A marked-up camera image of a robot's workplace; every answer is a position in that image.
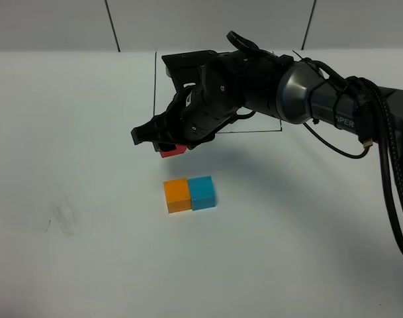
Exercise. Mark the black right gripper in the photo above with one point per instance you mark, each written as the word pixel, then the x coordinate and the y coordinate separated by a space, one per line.
pixel 199 111

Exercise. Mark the red block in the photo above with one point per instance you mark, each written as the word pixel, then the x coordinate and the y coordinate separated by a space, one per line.
pixel 173 152

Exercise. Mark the orange block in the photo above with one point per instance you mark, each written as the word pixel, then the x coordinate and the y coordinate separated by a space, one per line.
pixel 177 195

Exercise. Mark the blue block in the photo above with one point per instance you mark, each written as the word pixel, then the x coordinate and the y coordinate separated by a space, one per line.
pixel 203 195

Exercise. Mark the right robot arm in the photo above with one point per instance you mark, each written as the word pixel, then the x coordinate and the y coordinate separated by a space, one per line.
pixel 298 91

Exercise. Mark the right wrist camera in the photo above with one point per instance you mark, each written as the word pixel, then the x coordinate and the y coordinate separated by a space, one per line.
pixel 184 68

